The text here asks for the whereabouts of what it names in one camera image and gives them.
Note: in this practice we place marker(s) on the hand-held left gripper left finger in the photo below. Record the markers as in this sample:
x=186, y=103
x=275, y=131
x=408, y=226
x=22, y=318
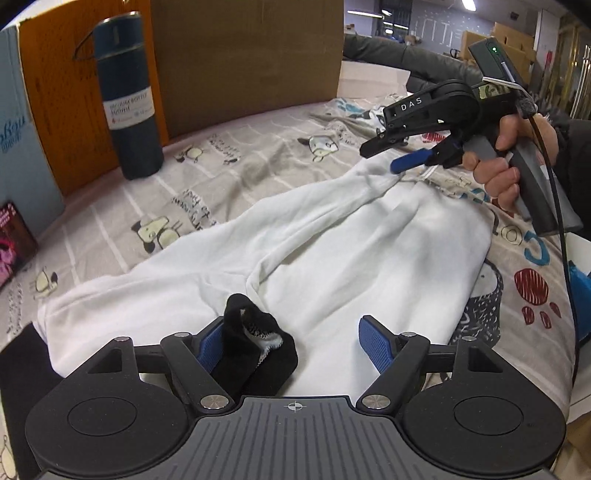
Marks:
x=210, y=344

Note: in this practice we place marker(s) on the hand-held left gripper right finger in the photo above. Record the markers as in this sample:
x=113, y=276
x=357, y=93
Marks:
x=374, y=344

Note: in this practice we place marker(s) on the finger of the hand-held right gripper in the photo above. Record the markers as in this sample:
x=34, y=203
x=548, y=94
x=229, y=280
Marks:
x=383, y=143
x=411, y=161

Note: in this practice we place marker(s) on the black sock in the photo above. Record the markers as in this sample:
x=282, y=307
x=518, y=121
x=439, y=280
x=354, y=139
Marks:
x=277, y=364

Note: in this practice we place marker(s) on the white garment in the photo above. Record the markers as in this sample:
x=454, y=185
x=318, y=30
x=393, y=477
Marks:
x=323, y=240

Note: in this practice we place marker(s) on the person's right forearm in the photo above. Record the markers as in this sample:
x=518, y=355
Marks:
x=575, y=152

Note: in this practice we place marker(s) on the person's right hand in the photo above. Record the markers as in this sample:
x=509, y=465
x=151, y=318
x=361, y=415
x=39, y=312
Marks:
x=498, y=180

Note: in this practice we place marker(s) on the white flat box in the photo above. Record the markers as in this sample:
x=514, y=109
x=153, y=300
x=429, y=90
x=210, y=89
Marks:
x=369, y=81

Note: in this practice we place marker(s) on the dark grey jacket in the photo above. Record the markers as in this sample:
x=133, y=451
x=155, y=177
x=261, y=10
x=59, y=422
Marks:
x=392, y=55

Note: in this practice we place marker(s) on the stack of cardboard boxes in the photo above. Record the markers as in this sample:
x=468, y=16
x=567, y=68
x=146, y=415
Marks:
x=512, y=50

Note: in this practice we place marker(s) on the printed grey bedsheet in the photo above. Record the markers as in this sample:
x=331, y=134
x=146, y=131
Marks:
x=277, y=134

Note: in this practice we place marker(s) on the brown cardboard box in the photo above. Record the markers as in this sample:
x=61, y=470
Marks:
x=55, y=115
x=244, y=60

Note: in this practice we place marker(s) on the dark cloth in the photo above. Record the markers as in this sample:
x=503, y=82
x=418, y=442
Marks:
x=23, y=360

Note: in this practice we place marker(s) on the blue object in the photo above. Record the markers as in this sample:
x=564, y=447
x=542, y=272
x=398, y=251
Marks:
x=581, y=286

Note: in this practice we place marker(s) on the dark blue thermos bottle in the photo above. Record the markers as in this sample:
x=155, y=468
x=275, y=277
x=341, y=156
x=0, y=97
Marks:
x=131, y=138

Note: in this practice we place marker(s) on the dark pink printed box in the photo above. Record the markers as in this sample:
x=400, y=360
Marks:
x=14, y=240

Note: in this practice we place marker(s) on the light blue cardboard box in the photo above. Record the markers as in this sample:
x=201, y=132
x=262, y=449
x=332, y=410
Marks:
x=23, y=152

